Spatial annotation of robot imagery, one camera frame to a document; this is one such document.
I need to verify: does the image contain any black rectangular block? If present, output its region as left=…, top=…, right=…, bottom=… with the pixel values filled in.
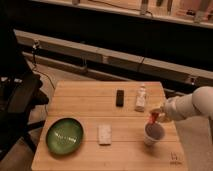
left=116, top=90, right=124, bottom=107

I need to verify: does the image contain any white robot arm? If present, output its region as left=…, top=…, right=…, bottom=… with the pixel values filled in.
left=150, top=86, right=213, bottom=123

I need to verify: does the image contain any white sponge block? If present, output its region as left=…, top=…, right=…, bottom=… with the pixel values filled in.
left=98, top=124, right=112, bottom=145

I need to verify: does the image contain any white plastic bottle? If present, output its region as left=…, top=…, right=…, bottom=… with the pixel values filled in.
left=135, top=84, right=146, bottom=112

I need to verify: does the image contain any black office chair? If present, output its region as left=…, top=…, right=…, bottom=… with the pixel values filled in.
left=0, top=28, right=49, bottom=161

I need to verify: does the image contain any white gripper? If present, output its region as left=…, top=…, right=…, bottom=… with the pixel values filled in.
left=149, top=106, right=172, bottom=123

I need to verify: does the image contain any black cable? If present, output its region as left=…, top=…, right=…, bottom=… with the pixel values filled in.
left=31, top=41, right=56, bottom=90

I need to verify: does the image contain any red pepper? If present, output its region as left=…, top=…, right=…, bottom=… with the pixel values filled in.
left=149, top=113, right=159, bottom=124

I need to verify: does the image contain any green ceramic bowl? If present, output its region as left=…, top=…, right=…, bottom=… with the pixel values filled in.
left=45, top=118, right=84, bottom=155

